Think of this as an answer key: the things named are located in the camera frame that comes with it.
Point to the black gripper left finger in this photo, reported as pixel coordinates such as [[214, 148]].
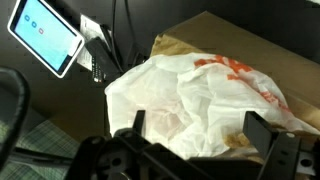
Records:
[[110, 156]]

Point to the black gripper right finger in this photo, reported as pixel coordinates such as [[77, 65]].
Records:
[[283, 156]]

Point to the white plastic bag orange print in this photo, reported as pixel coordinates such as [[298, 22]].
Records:
[[200, 100]]

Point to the brown cardboard box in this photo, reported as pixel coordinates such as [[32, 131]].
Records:
[[233, 36]]

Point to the green plaid sofa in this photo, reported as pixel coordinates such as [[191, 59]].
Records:
[[43, 146]]

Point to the black remote control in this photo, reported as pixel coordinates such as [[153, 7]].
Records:
[[101, 56]]

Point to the white paper slip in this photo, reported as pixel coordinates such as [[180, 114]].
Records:
[[87, 33]]

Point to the white framed tablet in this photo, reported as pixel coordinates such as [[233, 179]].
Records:
[[46, 33]]

